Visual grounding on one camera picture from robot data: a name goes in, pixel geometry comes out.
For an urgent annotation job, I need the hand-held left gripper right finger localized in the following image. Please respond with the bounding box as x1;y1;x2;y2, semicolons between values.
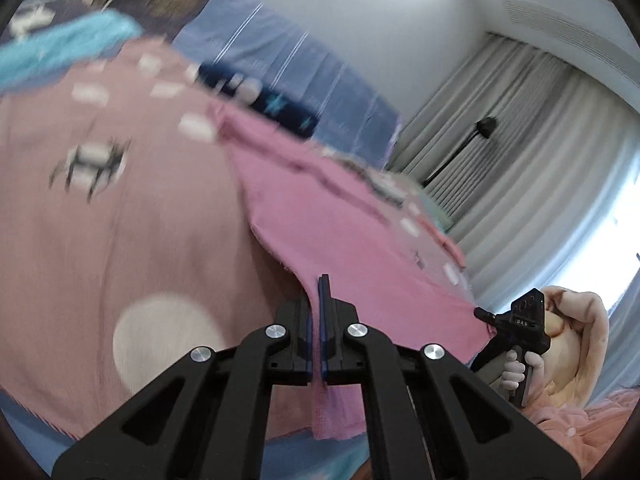
320;274;582;480

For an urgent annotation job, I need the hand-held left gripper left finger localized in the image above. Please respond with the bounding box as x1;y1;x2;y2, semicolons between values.
52;275;322;480

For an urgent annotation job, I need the pink long-sleeve shirt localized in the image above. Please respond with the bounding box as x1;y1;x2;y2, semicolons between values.
212;102;493;442

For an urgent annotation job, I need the person's right hand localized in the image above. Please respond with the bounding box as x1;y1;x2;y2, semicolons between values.
499;349;544;392

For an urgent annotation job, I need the person's pink clothing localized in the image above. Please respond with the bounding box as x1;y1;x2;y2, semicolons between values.
520;387;640;480

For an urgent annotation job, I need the patterned folded garment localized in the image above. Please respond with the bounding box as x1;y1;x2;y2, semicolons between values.
362;167;418;208

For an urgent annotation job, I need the grey pleated curtain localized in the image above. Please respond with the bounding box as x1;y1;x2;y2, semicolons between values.
387;32;640;313

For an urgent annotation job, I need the black floor lamp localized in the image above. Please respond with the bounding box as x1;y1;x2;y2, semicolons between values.
421;116;499;188

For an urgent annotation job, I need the pink polka dot bedspread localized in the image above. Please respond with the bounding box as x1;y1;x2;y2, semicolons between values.
0;37;476;443

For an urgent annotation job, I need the navy star plush blanket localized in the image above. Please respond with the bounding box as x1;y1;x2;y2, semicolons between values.
197;61;322;137

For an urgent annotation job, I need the blue plaid sheet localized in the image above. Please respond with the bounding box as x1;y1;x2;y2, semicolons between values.
172;0;403;172

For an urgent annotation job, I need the light blue sheet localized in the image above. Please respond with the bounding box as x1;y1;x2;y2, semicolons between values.
0;11;143;97

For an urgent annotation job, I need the dark deer print quilt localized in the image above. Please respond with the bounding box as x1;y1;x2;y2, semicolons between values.
0;0;96;43

